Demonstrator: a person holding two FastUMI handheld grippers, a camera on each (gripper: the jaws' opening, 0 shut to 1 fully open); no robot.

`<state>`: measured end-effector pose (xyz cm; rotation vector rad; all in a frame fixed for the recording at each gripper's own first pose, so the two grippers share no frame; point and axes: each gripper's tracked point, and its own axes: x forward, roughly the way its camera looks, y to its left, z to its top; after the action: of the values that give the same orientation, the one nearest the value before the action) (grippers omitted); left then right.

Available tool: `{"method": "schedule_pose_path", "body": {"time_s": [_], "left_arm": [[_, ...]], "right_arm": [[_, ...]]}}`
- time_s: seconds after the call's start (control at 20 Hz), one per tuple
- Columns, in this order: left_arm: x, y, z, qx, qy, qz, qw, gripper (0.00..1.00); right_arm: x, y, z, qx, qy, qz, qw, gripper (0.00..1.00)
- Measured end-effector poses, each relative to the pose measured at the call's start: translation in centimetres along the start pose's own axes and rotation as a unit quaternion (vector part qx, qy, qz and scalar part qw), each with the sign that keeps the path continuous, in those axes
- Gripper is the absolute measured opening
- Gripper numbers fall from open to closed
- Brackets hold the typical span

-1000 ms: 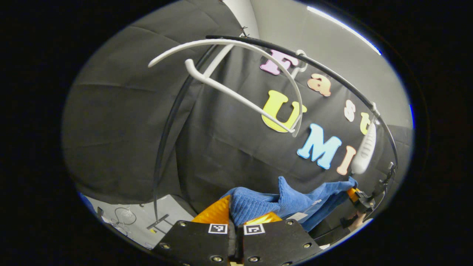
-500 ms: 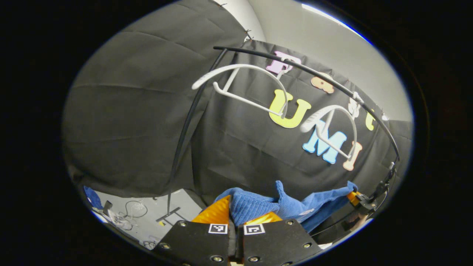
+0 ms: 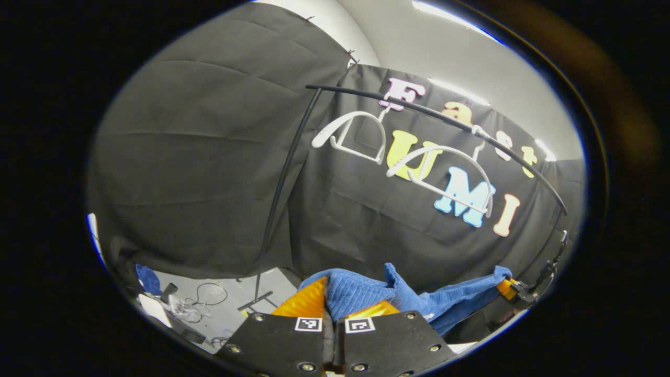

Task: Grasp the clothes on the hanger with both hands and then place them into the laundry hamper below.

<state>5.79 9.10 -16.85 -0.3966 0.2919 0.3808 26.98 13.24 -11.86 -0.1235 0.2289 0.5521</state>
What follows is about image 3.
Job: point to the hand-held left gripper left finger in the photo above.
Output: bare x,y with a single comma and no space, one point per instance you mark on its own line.
277,345

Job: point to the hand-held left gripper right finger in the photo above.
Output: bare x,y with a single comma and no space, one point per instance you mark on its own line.
392,345

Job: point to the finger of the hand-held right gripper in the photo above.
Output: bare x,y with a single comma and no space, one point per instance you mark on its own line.
507,289

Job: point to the white plastic clothes hanger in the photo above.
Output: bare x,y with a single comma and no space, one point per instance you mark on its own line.
445,152
361,116

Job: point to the black metal clothes rack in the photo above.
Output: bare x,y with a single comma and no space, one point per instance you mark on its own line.
285,178

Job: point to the clear plastic wrap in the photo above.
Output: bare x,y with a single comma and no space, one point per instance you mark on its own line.
183,309

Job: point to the white flat box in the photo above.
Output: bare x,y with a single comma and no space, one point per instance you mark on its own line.
154,311

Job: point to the small blue cloth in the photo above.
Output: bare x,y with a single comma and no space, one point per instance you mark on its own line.
149,280

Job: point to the black backdrop cloth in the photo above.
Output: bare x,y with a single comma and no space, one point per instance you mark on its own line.
209,173

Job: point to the large ceiling light panel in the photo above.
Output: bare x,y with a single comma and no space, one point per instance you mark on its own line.
450,15

